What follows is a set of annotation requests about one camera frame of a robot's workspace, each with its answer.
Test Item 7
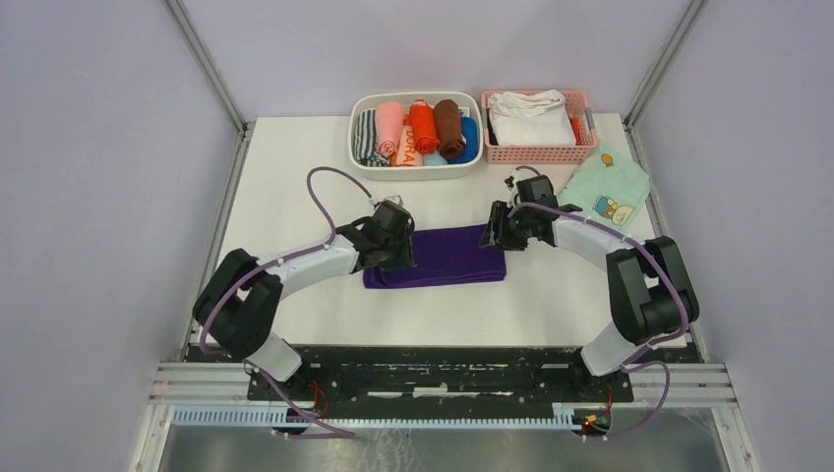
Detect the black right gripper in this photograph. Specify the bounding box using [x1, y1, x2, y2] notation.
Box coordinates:
[477, 201, 533, 252]

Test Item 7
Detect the purple towel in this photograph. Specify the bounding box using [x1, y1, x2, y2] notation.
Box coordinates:
[363, 224, 507, 289]

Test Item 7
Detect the pink towel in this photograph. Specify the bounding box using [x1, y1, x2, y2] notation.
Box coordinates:
[375, 101, 405, 157]

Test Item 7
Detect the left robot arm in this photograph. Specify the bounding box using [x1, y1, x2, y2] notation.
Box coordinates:
[192, 200, 415, 400]

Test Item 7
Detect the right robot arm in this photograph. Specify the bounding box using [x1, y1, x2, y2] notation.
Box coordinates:
[480, 171, 700, 401]

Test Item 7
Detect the white plastic tub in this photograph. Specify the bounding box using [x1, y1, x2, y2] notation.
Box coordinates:
[347, 90, 485, 182]

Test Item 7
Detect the orange white lettered rolled towel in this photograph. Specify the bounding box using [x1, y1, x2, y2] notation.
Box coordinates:
[389, 115, 424, 167]

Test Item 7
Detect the green white striped rolled towel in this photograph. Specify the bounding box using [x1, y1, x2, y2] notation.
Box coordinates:
[352, 108, 389, 168]

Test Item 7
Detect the light blue rolled towel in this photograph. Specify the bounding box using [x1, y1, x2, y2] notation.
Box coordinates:
[422, 151, 447, 166]

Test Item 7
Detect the pink plastic basket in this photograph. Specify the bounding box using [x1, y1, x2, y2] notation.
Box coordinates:
[481, 90, 599, 164]

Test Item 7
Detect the mint green cartoon towel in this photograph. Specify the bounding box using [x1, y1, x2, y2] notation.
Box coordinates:
[558, 141, 651, 230]

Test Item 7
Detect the dark blue rolled towel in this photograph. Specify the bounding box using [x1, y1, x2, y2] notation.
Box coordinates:
[447, 117, 480, 165]

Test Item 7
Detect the white cloth in basket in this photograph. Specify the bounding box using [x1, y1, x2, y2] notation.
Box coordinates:
[487, 89, 576, 147]

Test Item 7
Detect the red orange rolled towel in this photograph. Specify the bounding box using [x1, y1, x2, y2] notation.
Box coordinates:
[409, 99, 439, 154]

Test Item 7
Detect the brown rolled towel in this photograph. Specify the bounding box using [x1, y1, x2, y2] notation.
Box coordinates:
[433, 99, 465, 161]

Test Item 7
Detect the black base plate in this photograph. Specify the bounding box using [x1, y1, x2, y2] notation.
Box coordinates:
[185, 343, 703, 422]

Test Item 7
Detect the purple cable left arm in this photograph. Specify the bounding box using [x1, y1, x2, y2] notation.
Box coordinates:
[196, 166, 380, 441]

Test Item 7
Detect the aluminium rail front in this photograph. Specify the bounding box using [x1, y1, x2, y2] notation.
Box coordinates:
[149, 363, 738, 431]

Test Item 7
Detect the aluminium frame post right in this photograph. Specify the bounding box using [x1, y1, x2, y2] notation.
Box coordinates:
[623, 0, 710, 130]

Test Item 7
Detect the aluminium frame post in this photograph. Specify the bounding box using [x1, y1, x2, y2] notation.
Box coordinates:
[623, 0, 710, 130]
[161, 0, 247, 135]

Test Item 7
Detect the aluminium frame post left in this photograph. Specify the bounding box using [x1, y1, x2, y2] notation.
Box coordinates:
[161, 0, 247, 135]

